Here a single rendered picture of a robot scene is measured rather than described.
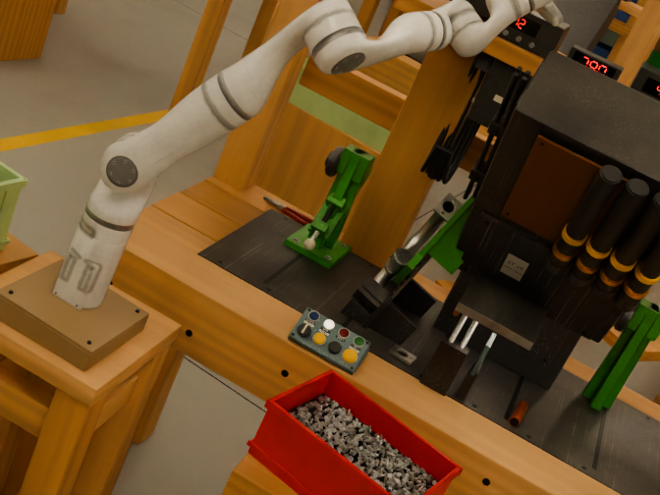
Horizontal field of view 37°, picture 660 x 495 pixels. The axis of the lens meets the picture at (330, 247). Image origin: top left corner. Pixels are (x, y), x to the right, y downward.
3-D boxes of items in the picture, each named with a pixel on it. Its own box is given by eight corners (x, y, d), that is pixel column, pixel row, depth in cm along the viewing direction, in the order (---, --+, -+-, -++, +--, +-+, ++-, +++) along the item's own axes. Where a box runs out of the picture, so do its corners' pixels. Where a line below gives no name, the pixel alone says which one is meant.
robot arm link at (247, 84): (332, -17, 154) (203, 69, 161) (358, 33, 152) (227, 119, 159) (353, 0, 162) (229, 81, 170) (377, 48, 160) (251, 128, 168)
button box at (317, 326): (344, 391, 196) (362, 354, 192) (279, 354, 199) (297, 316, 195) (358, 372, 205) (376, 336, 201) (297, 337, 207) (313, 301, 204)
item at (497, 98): (533, 152, 220) (565, 91, 214) (466, 118, 223) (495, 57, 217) (541, 142, 231) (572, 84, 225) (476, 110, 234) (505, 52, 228)
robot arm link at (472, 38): (536, 8, 173) (510, -29, 176) (462, 52, 173) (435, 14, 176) (534, 27, 180) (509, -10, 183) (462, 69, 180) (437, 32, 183)
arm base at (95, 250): (86, 314, 178) (119, 236, 172) (44, 288, 179) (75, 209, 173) (111, 297, 187) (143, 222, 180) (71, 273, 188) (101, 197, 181)
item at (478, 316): (526, 356, 187) (533, 343, 186) (451, 314, 190) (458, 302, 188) (552, 292, 222) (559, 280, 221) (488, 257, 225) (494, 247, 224)
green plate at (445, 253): (435, 292, 208) (501, 223, 200) (406, 266, 209) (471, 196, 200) (446, 276, 218) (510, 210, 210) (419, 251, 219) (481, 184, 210)
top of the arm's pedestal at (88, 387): (89, 409, 169) (96, 390, 167) (-60, 318, 174) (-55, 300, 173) (176, 341, 198) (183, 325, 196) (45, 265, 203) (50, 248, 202)
